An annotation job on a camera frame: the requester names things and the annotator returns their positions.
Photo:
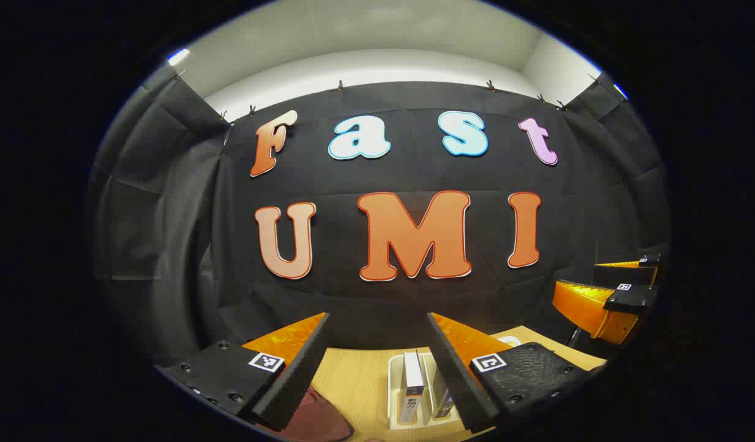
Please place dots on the ceiling light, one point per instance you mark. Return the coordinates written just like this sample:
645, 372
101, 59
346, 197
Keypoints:
178, 56

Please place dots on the blue spine book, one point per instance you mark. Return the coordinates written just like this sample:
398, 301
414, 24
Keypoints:
442, 399

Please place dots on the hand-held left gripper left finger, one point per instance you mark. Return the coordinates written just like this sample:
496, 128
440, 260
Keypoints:
294, 374

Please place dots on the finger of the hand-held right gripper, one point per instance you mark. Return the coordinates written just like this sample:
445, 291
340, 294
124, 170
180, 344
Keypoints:
623, 274
583, 304

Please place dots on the white cover book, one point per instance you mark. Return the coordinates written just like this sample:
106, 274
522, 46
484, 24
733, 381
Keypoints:
412, 380

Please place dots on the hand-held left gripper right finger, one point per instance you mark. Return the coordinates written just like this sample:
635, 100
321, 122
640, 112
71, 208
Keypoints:
457, 374

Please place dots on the cream plastic bookshelf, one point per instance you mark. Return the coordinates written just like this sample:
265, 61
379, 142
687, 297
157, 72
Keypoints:
394, 393

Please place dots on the maroon schoolbag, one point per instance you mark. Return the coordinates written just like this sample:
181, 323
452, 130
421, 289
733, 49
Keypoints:
316, 417

